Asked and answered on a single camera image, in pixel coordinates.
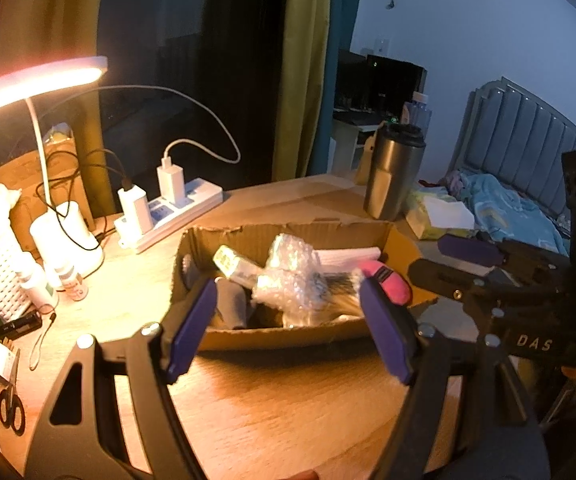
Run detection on pink soft block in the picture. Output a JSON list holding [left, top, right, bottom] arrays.
[[358, 259, 413, 306]]

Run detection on small white charger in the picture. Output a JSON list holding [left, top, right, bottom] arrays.
[[118, 185, 153, 235]]

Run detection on stainless steel tumbler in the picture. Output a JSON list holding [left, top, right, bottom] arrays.
[[364, 122, 427, 221]]

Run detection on black monitor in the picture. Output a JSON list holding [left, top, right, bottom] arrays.
[[335, 50, 426, 116]]

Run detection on shallow cardboard box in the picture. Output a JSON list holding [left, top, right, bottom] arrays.
[[170, 221, 438, 352]]

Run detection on white cabinet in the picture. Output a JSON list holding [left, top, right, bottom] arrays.
[[328, 110, 386, 173]]

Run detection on yellow tissue pack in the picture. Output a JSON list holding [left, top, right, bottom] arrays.
[[405, 190, 476, 241]]

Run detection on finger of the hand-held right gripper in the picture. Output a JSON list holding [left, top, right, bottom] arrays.
[[438, 235, 571, 272], [408, 259, 509, 307]]

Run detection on light blue blanket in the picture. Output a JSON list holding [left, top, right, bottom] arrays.
[[418, 170, 573, 256]]

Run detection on white packet green print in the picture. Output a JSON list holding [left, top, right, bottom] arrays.
[[213, 245, 259, 286]]

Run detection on clear bubble wrap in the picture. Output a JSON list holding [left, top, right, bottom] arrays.
[[252, 234, 333, 326]]

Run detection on dark striped cloth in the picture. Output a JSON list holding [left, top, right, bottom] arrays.
[[318, 272, 363, 317]]

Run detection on clear plastic bottle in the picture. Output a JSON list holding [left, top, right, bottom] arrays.
[[400, 91, 431, 131]]

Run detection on grey padded headboard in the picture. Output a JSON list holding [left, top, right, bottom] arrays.
[[448, 77, 576, 218]]

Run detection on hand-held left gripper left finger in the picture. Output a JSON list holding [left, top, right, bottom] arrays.
[[23, 277, 219, 480]]

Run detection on black cable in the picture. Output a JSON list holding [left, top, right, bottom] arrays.
[[38, 149, 131, 251]]

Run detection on white desk lamp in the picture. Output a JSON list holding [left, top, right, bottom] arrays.
[[0, 55, 109, 278]]

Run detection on white spray bottle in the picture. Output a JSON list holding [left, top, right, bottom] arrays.
[[15, 255, 59, 311]]

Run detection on small red label bottle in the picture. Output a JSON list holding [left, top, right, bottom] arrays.
[[53, 260, 89, 302]]

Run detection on yellow curtain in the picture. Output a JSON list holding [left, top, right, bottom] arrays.
[[273, 0, 336, 181], [0, 0, 114, 221]]

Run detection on small black device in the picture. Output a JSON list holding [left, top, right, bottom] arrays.
[[0, 311, 43, 339]]

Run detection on tall brown carton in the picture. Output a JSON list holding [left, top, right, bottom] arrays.
[[0, 137, 96, 256]]

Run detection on black scissors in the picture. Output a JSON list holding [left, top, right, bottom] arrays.
[[0, 350, 26, 435]]

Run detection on large white charger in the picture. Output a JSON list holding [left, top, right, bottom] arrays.
[[157, 157, 186, 206]]

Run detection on white tissue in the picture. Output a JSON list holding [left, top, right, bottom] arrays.
[[313, 246, 383, 273]]

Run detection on white charging cable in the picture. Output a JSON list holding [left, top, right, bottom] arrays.
[[33, 85, 242, 166]]

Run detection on teal curtain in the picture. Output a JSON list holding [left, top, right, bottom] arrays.
[[308, 0, 369, 181]]

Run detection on white power strip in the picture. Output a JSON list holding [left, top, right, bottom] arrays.
[[114, 178, 223, 254]]

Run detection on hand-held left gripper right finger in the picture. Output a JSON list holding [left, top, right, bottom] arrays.
[[359, 275, 553, 480]]

